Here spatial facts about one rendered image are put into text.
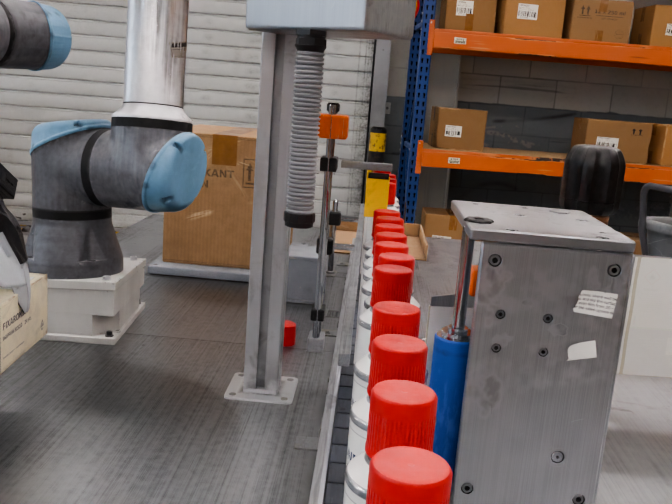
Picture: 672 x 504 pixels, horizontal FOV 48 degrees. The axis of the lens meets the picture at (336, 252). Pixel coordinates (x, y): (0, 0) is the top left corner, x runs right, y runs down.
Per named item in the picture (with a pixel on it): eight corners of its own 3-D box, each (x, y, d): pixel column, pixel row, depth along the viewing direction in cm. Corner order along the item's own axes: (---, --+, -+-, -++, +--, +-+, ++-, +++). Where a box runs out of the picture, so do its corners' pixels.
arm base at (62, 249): (103, 282, 111) (102, 214, 110) (2, 276, 112) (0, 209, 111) (136, 263, 126) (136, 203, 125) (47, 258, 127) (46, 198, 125)
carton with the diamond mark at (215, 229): (277, 271, 157) (285, 139, 151) (161, 262, 158) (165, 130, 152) (292, 243, 186) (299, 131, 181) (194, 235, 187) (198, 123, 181)
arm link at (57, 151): (66, 200, 125) (64, 116, 123) (136, 207, 121) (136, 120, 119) (12, 207, 114) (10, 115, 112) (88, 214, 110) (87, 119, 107)
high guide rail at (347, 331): (348, 367, 79) (350, 354, 78) (337, 366, 79) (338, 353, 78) (365, 209, 184) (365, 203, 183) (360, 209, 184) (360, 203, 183)
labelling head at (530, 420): (587, 593, 55) (643, 249, 50) (409, 576, 56) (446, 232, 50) (545, 494, 69) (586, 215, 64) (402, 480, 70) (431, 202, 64)
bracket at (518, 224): (635, 253, 50) (637, 239, 50) (467, 239, 51) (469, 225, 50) (581, 219, 64) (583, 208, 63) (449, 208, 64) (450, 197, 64)
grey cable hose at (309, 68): (313, 230, 83) (327, 30, 78) (281, 227, 83) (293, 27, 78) (315, 225, 86) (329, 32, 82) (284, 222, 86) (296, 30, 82)
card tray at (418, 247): (426, 261, 188) (428, 245, 187) (321, 252, 188) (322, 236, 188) (419, 238, 217) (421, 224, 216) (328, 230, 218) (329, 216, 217)
